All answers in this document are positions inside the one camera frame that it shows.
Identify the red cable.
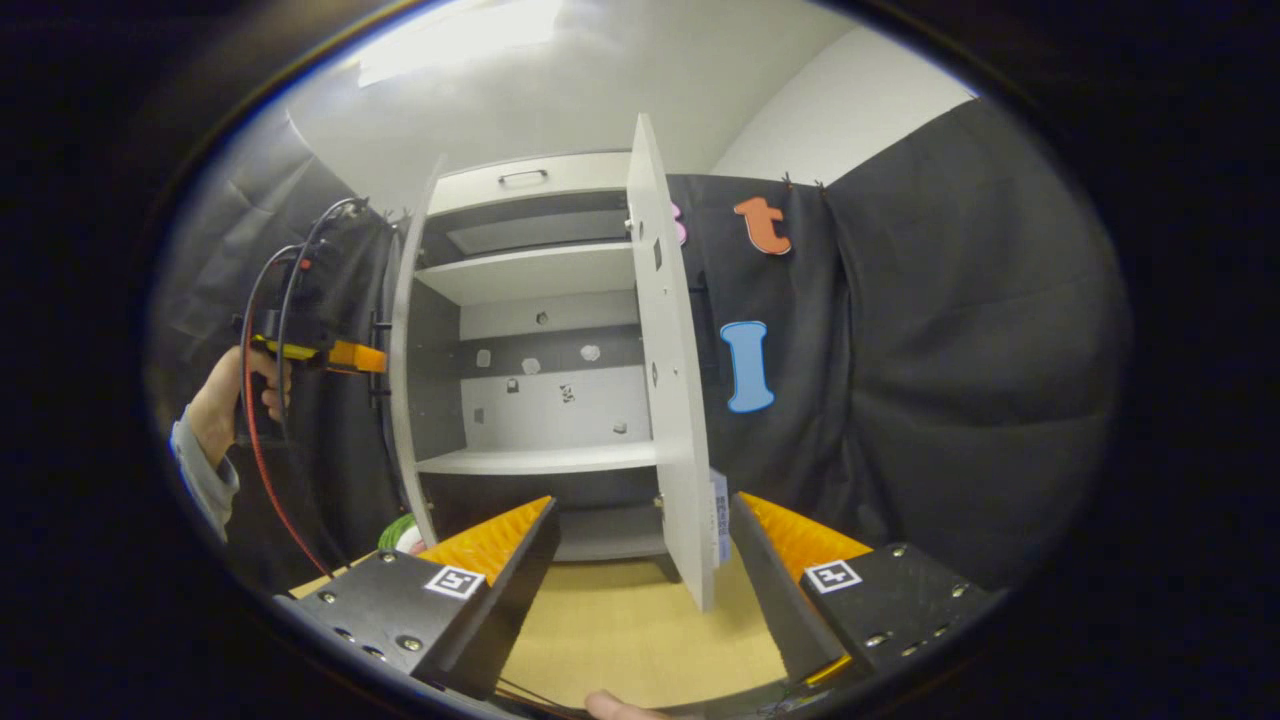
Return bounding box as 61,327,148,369
240,245,336,579

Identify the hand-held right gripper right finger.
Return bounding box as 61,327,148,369
728,490,1001,691

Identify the black backdrop cloth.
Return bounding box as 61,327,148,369
150,100,1131,601

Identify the grey double-door shoe cabinet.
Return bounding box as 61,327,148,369
385,112,731,613

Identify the grey cabinet door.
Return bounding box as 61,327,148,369
625,112,731,613
385,155,447,549

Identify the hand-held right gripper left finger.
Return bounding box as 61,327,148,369
275,495,563,701

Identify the white cabinet shelf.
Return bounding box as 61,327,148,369
415,440,661,477
415,242,641,306

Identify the black cable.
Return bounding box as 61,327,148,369
275,197,371,441

